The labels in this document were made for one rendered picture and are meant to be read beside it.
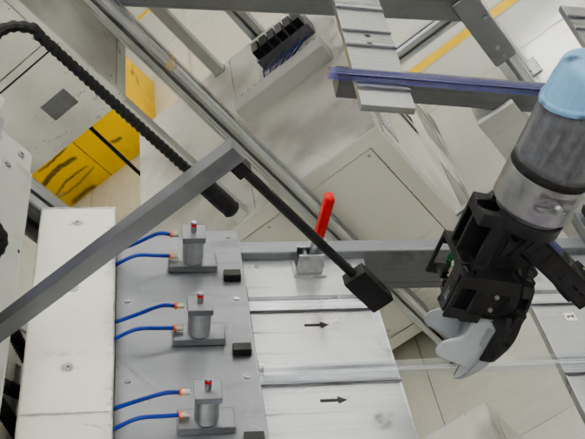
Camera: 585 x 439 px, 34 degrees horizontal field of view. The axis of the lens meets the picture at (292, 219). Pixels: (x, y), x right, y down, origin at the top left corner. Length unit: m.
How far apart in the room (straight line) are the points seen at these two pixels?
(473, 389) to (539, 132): 1.47
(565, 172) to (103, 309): 0.45
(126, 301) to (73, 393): 0.15
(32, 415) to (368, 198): 1.33
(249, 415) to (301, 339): 0.18
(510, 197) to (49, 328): 0.44
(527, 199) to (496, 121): 0.58
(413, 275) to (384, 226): 0.95
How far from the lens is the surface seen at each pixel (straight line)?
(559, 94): 0.85
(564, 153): 0.86
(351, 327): 1.07
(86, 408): 0.86
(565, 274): 0.96
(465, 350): 0.99
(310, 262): 1.11
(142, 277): 1.01
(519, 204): 0.88
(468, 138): 2.83
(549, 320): 1.14
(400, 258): 1.17
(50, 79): 1.88
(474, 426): 1.41
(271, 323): 1.06
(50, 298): 0.80
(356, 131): 2.01
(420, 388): 2.38
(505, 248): 0.93
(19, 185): 1.05
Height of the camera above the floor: 1.68
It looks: 33 degrees down
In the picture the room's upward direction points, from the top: 47 degrees counter-clockwise
